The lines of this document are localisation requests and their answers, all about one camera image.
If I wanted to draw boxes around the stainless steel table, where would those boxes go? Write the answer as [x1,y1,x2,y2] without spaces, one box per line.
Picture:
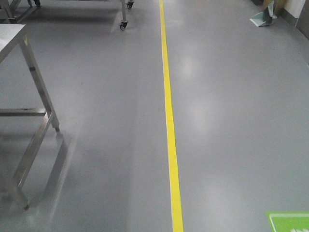
[0,24,60,210]

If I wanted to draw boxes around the green dustpan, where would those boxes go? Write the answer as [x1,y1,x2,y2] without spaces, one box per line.
[250,0,278,27]

